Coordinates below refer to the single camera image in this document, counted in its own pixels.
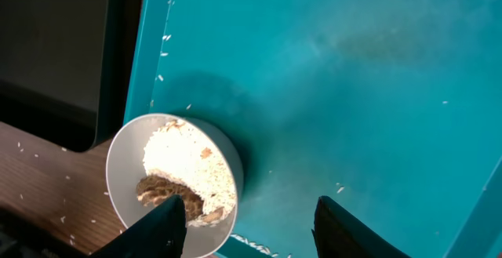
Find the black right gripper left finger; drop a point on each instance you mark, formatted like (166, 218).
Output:
(159, 234)

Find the teal plastic tray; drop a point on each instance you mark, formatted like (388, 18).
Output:
(390, 107)

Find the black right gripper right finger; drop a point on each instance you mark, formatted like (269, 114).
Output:
(338, 234)

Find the black plastic tray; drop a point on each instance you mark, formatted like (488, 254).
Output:
(66, 66)

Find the grey bowl with rice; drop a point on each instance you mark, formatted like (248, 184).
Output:
(156, 156)

